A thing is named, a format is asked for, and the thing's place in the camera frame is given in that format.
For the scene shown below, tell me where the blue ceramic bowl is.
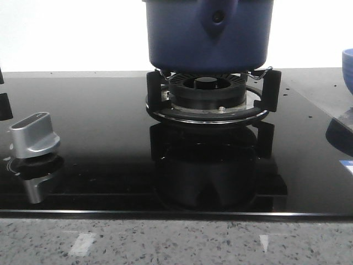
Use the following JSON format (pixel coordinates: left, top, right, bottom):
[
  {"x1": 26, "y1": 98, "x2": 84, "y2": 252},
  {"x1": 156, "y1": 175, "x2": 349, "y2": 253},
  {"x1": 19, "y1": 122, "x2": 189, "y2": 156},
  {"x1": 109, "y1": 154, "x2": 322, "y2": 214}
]
[{"x1": 342, "y1": 48, "x2": 353, "y2": 94}]

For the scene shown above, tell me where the blue cooking pot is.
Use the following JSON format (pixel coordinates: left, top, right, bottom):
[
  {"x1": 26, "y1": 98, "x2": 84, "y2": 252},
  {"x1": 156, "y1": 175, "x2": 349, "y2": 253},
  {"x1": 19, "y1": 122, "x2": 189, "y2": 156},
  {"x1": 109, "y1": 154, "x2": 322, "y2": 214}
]
[{"x1": 145, "y1": 0, "x2": 274, "y2": 74}]

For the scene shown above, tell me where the black left pot support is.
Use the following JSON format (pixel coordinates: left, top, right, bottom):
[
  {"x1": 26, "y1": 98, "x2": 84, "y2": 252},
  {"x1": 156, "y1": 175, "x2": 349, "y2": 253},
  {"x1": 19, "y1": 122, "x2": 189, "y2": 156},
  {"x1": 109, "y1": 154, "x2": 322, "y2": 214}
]
[{"x1": 0, "y1": 67, "x2": 14, "y2": 121}]

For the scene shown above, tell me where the black gas burner head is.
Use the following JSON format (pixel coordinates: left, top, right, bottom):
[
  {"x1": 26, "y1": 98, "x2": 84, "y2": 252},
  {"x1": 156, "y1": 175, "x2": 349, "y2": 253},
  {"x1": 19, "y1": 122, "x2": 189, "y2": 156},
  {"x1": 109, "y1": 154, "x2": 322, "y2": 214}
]
[{"x1": 169, "y1": 73, "x2": 246, "y2": 109}]

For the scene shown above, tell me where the black glass stove top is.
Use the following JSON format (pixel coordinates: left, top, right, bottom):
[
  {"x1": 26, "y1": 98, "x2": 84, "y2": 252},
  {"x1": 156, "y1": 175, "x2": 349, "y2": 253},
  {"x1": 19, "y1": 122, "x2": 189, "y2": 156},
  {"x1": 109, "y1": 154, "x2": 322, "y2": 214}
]
[{"x1": 1, "y1": 68, "x2": 352, "y2": 221}]

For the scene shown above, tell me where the silver stove control knob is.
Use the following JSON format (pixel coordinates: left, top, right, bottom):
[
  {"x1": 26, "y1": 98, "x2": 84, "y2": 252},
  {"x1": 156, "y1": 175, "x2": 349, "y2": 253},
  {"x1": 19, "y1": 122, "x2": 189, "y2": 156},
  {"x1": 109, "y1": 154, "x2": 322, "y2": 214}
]
[{"x1": 9, "y1": 112, "x2": 60, "y2": 159}]

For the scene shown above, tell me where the blue white sticker label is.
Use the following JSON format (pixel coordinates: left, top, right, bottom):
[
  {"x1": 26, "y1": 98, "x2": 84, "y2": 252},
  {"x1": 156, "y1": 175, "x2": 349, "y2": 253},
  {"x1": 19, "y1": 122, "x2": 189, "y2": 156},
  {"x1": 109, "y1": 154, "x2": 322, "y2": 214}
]
[{"x1": 339, "y1": 160, "x2": 353, "y2": 176}]

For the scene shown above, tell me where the black pot support ring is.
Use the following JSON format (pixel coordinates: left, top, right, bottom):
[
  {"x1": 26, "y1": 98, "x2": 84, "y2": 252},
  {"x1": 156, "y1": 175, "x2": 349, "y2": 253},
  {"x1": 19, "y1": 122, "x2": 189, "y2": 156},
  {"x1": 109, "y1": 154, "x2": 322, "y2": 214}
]
[{"x1": 144, "y1": 69, "x2": 282, "y2": 127}]

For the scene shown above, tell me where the silver wire pot adapter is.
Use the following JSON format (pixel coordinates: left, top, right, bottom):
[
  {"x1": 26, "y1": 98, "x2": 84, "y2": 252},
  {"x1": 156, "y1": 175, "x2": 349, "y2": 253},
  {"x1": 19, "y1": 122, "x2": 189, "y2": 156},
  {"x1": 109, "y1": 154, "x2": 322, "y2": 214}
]
[{"x1": 154, "y1": 66, "x2": 274, "y2": 81}]

